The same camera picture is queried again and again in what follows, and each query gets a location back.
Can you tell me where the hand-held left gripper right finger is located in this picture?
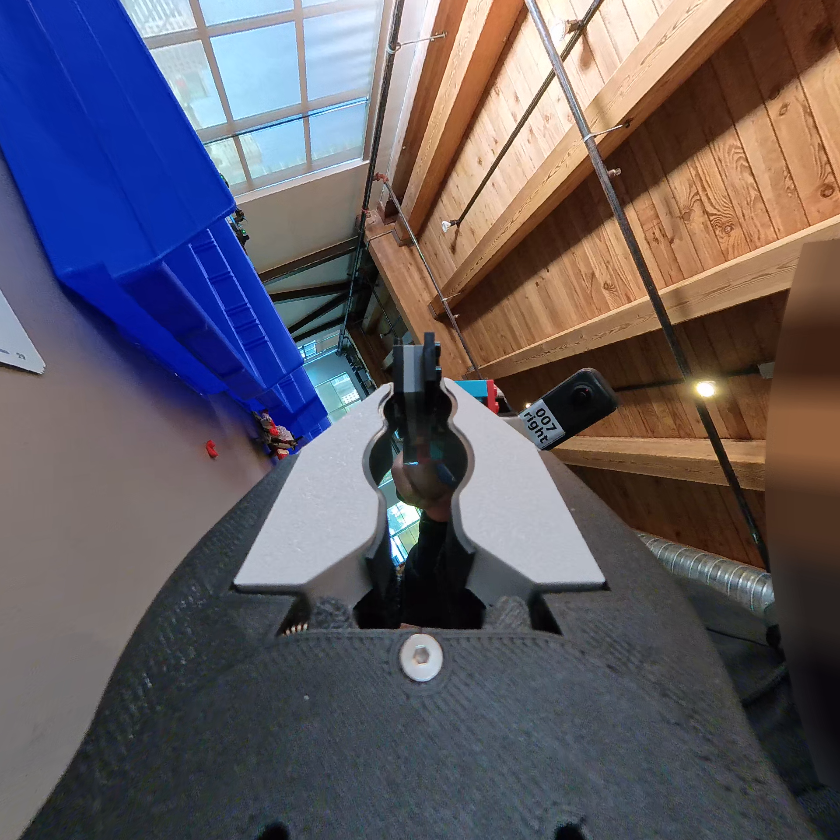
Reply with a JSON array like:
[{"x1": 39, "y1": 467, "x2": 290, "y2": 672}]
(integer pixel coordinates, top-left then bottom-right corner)
[{"x1": 436, "y1": 377, "x2": 606, "y2": 629}]

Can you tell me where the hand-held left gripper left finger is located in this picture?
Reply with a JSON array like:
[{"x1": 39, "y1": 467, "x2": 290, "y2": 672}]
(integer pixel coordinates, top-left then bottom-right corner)
[{"x1": 233, "y1": 382, "x2": 403, "y2": 627}]

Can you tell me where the red teal grey brick model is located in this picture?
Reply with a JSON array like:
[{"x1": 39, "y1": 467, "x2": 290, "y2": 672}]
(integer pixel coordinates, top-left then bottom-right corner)
[{"x1": 392, "y1": 332, "x2": 503, "y2": 487}]

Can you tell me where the blue plastic bin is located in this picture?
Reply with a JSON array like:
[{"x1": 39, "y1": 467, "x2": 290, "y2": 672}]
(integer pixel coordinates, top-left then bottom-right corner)
[{"x1": 0, "y1": 0, "x2": 332, "y2": 454}]

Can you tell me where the person's right forearm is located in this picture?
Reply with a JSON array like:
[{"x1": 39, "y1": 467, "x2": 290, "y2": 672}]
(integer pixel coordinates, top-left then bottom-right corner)
[{"x1": 397, "y1": 512, "x2": 487, "y2": 627}]

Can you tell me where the grey desk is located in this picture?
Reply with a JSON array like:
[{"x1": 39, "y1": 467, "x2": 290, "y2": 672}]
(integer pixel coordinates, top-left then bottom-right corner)
[{"x1": 0, "y1": 151, "x2": 296, "y2": 840}]

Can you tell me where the person's right hand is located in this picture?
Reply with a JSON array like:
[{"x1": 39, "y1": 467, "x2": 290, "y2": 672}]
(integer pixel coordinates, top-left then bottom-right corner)
[{"x1": 392, "y1": 453, "x2": 458, "y2": 522}]

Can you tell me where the small red grey brick cluster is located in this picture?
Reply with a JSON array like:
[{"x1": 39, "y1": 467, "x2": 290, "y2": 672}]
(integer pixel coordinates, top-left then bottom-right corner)
[{"x1": 252, "y1": 410, "x2": 299, "y2": 457}]

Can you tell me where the thick metal sprinkler pipe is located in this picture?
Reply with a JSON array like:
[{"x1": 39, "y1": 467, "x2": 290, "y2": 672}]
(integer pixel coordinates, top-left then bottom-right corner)
[{"x1": 525, "y1": 0, "x2": 770, "y2": 568}]

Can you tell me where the thin metal sprinkler pipe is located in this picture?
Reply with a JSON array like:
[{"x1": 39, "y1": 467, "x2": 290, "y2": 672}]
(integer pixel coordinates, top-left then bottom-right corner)
[{"x1": 374, "y1": 172, "x2": 483, "y2": 378}]

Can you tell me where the black rod with white spotlights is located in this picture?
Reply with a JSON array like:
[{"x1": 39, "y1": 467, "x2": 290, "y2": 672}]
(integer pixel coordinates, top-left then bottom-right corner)
[{"x1": 441, "y1": 0, "x2": 605, "y2": 234}]

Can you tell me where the person's dark jacket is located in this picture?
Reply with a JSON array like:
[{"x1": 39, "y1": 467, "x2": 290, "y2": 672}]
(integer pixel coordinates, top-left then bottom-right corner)
[{"x1": 682, "y1": 577, "x2": 840, "y2": 840}]

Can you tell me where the black ceiling pipe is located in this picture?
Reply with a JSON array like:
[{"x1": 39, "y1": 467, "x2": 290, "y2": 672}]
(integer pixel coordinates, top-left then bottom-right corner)
[{"x1": 338, "y1": 0, "x2": 406, "y2": 355}]

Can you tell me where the white instruction booklet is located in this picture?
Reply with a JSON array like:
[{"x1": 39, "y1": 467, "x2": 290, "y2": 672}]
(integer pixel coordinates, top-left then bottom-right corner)
[{"x1": 0, "y1": 289, "x2": 47, "y2": 376}]

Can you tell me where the large paned window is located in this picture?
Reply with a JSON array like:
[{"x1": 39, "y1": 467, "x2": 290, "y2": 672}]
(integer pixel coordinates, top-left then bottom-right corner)
[{"x1": 121, "y1": 0, "x2": 385, "y2": 194}]

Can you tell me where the silver spiral air duct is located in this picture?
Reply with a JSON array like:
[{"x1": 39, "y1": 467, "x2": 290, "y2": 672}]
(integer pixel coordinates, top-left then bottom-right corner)
[{"x1": 640, "y1": 533, "x2": 775, "y2": 618}]

